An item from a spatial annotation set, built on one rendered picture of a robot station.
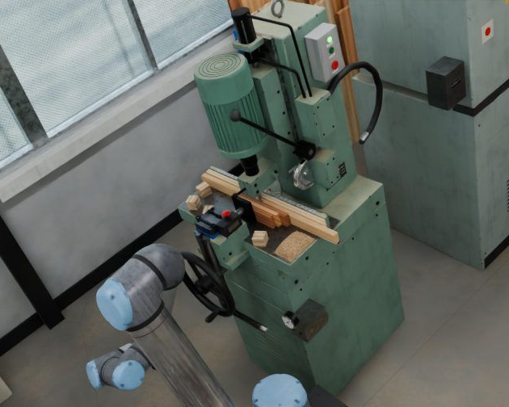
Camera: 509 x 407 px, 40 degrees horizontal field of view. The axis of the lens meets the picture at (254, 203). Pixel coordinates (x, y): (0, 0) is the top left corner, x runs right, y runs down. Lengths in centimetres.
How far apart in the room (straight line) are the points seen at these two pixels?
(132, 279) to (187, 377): 30
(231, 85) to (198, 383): 90
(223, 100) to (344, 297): 100
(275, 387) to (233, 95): 88
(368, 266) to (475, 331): 63
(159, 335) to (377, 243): 130
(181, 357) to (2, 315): 210
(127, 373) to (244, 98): 92
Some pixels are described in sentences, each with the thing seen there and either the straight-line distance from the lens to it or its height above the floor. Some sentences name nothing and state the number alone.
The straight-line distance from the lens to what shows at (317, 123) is 235.
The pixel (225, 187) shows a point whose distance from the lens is 267.
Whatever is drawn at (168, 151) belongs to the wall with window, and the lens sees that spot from 389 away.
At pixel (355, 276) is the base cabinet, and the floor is 50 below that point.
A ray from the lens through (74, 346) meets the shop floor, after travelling 372.
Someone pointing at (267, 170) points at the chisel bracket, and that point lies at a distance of 247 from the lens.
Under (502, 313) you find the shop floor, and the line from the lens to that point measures 329.
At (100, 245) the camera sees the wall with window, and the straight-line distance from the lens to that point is 388.
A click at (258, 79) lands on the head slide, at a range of 228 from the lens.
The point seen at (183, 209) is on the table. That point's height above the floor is 90.
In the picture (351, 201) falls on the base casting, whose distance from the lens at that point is 267.
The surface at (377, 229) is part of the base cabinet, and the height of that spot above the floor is 62.
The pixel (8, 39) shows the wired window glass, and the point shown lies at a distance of 340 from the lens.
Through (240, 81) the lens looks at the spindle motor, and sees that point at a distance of 219.
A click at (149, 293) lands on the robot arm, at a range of 173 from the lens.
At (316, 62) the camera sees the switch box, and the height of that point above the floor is 139.
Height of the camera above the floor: 252
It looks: 38 degrees down
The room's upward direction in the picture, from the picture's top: 18 degrees counter-clockwise
